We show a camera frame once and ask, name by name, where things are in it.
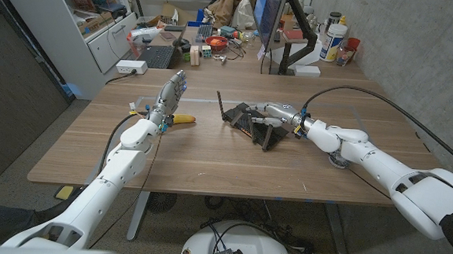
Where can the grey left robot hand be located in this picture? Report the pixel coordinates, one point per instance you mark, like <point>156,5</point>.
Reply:
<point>168,97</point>

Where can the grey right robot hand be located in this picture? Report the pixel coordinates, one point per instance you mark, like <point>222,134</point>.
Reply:
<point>286,113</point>

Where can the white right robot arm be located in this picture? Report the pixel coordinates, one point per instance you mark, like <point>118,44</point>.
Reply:
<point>404,181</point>

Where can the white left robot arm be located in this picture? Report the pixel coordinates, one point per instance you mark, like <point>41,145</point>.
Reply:
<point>100,190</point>

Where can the yellow toy banana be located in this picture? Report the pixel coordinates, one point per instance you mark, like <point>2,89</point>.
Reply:
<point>184,119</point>

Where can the black router with antennas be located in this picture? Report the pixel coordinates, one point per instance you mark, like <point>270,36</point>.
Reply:
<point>265,135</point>

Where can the black laptop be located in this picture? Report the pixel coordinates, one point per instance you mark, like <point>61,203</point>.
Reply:
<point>158,56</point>

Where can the small white box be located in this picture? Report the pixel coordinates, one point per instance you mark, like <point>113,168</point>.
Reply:
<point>307,71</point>

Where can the white power strip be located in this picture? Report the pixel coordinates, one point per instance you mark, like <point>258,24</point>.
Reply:
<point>131,67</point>

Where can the colourful puzzle cube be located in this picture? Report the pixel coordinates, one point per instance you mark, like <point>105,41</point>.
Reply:
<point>206,51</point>

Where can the pink sticky note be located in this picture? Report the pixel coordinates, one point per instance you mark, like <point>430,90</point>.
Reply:
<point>260,52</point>

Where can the red bowl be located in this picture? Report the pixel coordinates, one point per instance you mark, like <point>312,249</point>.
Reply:
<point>216,43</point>

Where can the grey keyboard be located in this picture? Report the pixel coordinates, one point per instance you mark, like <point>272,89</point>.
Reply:
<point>204,33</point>

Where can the white wipes canister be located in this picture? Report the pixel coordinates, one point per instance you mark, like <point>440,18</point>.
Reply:
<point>333,43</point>

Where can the red plastic cup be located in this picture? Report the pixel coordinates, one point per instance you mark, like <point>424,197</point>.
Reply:
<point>353,46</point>

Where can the computer monitor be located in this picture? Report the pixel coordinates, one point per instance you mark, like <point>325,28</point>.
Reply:
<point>271,11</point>

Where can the cardboard box with print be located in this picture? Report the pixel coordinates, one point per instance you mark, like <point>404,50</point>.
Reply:
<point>95,23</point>

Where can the black round fan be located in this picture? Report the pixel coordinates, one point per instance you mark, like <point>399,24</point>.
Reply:
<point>162,202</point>

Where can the white plastic bag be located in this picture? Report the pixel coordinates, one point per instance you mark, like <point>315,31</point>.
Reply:
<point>243,14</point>

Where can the white shelf cabinet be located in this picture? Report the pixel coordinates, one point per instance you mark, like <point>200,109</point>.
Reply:
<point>66,46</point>

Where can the grey table leg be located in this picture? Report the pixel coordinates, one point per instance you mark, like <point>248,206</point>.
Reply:
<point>336,228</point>
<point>137,216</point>

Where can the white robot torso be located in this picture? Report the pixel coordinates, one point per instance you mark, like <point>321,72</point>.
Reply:
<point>239,242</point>

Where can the yellow sponge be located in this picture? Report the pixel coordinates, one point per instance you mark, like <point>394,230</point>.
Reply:
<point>64,192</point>

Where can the dark trousered person leg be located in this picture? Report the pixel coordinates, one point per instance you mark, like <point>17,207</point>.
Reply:
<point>4,220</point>

